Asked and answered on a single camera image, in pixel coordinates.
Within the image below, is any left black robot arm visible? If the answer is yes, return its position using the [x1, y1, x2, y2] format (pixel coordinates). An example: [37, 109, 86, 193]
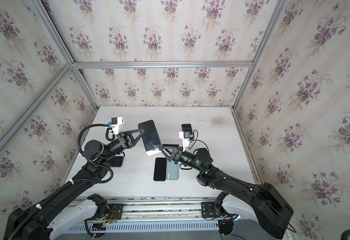
[4, 129, 144, 240]

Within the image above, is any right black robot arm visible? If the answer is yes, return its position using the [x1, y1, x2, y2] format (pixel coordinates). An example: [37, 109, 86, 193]
[162, 145, 296, 240]

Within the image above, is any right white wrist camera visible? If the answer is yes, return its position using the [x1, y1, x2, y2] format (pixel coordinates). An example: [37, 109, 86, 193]
[179, 131, 194, 152]

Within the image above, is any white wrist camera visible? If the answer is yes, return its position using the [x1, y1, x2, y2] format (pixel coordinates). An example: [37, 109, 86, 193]
[106, 117, 124, 135]
[179, 131, 194, 152]

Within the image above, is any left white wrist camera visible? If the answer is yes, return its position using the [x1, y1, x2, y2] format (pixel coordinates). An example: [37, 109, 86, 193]
[106, 117, 124, 135]

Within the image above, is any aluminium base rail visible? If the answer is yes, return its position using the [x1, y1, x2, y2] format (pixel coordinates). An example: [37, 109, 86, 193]
[57, 194, 287, 224]

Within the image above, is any aluminium cage frame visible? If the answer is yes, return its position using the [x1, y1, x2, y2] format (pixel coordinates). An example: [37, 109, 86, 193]
[0, 0, 290, 175]

